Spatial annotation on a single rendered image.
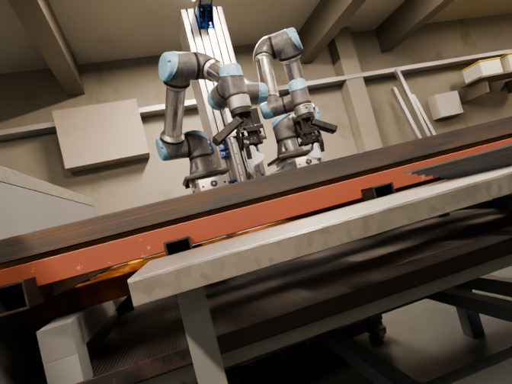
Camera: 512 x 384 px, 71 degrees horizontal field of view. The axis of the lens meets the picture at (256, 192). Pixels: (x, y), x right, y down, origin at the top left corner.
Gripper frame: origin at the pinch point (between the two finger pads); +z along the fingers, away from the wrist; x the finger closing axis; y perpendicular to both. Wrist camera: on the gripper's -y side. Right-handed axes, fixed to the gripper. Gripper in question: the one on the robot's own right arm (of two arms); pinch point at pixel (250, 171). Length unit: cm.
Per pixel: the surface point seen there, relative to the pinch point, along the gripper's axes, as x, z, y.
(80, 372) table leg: -36, 33, -49
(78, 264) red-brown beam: -37, 14, -45
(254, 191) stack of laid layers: -37.0, 8.6, -8.4
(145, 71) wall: 370, -208, -24
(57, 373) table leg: -36, 32, -53
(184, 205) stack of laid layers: -37.0, 7.8, -23.2
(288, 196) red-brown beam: -37.0, 11.5, -1.3
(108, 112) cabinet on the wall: 338, -150, -79
